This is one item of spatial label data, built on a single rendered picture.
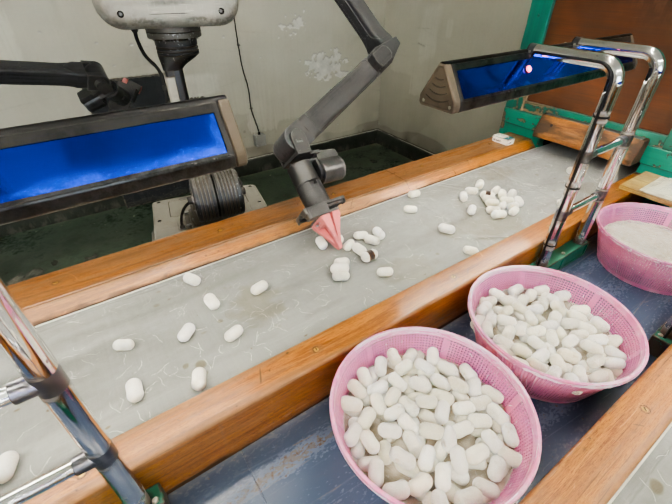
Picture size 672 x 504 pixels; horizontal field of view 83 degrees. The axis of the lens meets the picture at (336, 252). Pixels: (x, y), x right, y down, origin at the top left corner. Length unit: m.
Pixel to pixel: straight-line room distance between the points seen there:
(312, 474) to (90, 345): 0.41
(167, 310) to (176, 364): 0.13
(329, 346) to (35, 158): 0.42
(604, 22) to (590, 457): 1.15
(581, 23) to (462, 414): 1.17
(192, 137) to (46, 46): 2.17
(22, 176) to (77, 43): 2.18
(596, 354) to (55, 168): 0.75
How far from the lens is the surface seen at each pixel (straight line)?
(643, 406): 0.67
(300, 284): 0.74
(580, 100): 1.45
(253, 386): 0.57
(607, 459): 0.60
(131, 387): 0.63
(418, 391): 0.60
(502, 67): 0.78
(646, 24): 1.39
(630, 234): 1.11
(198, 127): 0.46
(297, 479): 0.60
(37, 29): 2.60
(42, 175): 0.45
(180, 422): 0.56
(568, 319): 0.77
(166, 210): 1.64
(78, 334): 0.77
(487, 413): 0.61
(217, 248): 0.83
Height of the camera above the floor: 1.22
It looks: 36 degrees down
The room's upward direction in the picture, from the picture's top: straight up
